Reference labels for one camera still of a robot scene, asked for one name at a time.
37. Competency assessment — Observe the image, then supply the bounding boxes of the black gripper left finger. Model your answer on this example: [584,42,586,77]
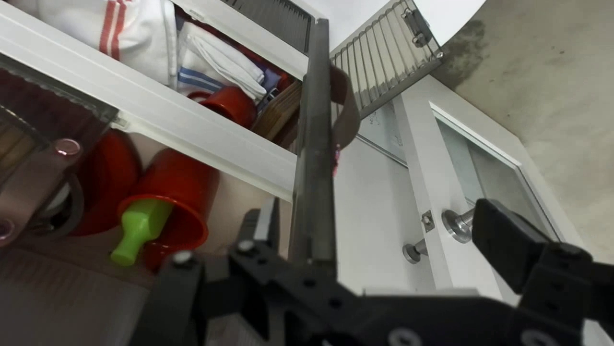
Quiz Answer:
[229,198,294,279]

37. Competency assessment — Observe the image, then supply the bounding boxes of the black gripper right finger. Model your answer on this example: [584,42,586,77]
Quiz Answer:
[471,198,614,337]

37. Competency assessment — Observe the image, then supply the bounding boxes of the white stacked storage cabinet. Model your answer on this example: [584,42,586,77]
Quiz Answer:
[0,0,361,296]

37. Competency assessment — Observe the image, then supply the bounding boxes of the white room door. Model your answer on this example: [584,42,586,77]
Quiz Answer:
[333,75,584,304]

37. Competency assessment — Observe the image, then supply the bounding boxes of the red plastic cup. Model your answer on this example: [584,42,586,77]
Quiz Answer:
[116,148,223,273]
[191,85,260,129]
[72,129,145,237]

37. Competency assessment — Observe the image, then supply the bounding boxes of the green plastic object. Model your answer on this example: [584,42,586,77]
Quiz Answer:
[108,196,175,269]

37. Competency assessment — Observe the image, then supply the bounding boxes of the white cloth blue stripes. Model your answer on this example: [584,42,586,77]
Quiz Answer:
[175,21,269,104]

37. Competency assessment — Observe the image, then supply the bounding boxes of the white cloth red stripes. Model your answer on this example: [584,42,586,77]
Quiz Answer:
[10,0,181,91]

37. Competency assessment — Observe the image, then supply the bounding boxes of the silver door handle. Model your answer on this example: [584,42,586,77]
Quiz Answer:
[402,239,431,265]
[440,206,480,246]

